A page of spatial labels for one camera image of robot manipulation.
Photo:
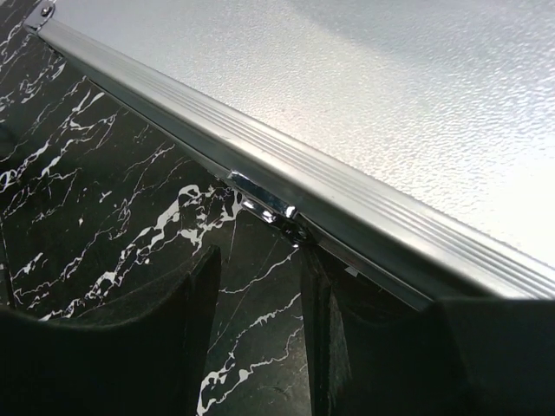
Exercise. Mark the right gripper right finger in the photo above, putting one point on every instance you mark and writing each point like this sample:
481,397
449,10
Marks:
455,357

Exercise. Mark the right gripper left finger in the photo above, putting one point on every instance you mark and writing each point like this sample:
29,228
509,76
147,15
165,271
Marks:
143,353

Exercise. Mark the grey metal medicine case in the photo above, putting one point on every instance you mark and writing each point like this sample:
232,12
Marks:
412,137

